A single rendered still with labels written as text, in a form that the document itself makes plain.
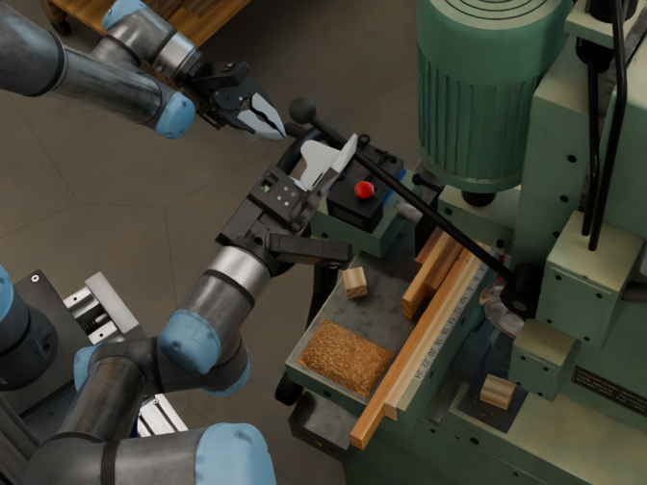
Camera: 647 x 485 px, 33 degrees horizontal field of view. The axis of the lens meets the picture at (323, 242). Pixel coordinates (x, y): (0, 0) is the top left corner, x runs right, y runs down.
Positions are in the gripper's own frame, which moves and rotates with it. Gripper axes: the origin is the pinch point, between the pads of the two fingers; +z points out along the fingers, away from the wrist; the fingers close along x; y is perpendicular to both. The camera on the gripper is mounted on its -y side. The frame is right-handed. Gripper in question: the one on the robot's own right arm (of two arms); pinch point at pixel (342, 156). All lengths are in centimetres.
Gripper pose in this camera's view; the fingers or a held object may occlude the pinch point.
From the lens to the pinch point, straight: 144.7
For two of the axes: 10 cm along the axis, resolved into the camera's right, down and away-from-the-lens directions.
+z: 5.2, -7.6, 4.0
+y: -8.0, -5.9, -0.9
